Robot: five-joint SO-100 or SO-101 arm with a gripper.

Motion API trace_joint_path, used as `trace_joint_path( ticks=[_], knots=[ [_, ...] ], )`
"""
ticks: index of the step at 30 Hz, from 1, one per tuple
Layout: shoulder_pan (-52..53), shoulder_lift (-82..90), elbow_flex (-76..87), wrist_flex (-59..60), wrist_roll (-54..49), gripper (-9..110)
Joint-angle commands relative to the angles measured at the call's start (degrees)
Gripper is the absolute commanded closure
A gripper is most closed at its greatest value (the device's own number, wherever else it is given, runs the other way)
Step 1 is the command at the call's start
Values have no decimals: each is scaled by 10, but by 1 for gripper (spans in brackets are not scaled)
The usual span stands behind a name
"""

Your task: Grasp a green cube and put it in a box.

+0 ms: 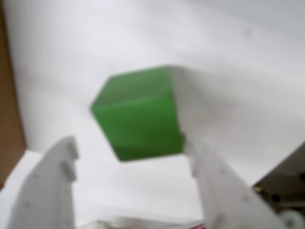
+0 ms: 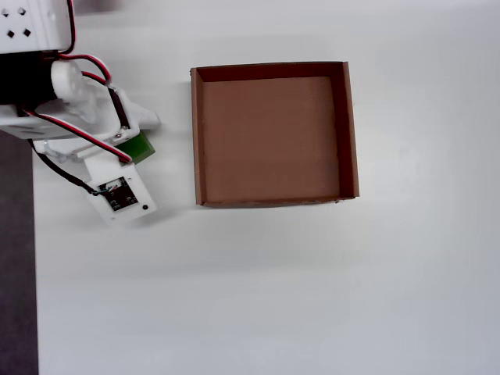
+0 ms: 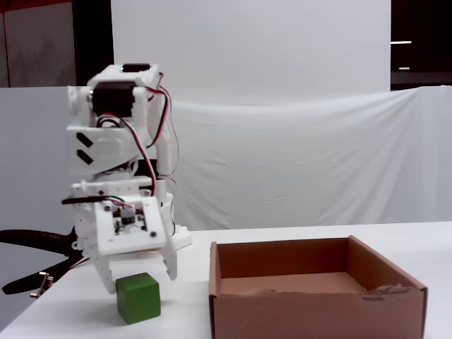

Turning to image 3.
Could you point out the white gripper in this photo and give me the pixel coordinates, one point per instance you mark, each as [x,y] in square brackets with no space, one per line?
[170,259]

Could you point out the green wooden cube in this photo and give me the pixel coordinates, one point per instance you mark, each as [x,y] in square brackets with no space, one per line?
[137,300]

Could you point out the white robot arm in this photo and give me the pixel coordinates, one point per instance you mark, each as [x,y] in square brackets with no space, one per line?
[106,152]

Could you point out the brown cardboard box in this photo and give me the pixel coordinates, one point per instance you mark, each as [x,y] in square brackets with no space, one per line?
[318,318]

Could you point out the black spring clamp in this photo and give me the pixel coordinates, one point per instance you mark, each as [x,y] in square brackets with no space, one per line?
[31,236]

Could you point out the white cloth backdrop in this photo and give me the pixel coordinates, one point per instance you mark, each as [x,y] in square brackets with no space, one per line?
[300,159]

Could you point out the brown wooden door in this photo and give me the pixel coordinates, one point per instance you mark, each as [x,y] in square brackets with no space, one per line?
[35,46]

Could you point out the white backdrop board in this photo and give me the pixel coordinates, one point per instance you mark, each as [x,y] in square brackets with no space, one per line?
[247,46]

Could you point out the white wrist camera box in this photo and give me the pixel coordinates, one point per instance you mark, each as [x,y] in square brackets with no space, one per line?
[106,240]

